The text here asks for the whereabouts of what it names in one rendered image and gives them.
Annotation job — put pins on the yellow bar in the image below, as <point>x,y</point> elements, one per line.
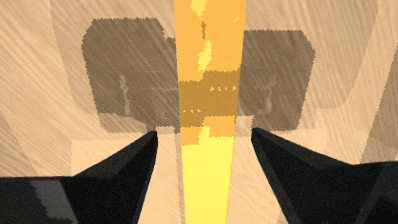
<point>209,43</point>

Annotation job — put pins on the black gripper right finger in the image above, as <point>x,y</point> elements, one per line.
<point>313,188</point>

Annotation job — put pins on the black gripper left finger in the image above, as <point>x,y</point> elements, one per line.
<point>112,191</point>

